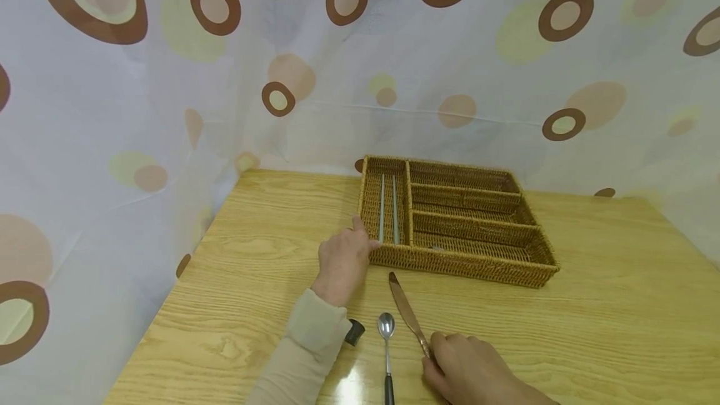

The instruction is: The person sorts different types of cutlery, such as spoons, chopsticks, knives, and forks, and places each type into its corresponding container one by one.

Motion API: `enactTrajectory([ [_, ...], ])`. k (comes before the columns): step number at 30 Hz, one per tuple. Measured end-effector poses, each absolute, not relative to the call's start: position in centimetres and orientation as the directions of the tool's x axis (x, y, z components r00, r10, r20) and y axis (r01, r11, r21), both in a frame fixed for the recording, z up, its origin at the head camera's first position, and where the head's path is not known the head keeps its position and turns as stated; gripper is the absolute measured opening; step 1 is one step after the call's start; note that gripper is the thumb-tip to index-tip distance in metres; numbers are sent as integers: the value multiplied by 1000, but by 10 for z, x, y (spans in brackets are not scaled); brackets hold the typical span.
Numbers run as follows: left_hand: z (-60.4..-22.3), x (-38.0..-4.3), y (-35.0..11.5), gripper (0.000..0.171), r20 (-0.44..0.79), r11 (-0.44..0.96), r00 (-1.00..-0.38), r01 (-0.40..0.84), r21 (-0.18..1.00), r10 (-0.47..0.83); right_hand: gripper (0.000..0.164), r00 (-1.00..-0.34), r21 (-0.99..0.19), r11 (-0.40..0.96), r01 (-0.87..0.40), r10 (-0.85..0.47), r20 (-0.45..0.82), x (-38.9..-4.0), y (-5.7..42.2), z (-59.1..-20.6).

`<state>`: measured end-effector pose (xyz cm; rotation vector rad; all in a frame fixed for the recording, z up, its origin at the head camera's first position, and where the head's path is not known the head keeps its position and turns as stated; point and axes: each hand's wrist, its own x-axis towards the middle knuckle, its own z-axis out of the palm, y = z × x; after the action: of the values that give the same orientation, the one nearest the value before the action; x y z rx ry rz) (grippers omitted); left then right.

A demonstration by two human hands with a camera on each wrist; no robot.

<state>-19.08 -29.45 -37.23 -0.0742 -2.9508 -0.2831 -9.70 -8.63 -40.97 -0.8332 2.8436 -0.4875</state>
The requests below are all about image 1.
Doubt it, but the copper table knife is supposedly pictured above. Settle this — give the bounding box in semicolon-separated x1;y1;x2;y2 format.
387;271;434;362

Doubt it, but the black-handled metal spoon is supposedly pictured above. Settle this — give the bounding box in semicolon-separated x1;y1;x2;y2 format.
377;312;397;405

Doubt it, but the woven wicker cutlery tray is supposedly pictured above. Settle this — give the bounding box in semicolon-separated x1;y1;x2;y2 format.
357;155;561;289

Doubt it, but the person's right hand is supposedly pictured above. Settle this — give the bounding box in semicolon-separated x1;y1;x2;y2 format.
421;331;558;405

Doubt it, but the black wrist band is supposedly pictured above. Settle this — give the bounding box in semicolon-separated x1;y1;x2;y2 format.
343;319;366;348

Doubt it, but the person's left hand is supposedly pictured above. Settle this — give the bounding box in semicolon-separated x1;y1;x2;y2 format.
312;216;383;308

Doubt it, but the person's left forearm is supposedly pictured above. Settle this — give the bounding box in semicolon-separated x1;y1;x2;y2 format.
246;288;353;405

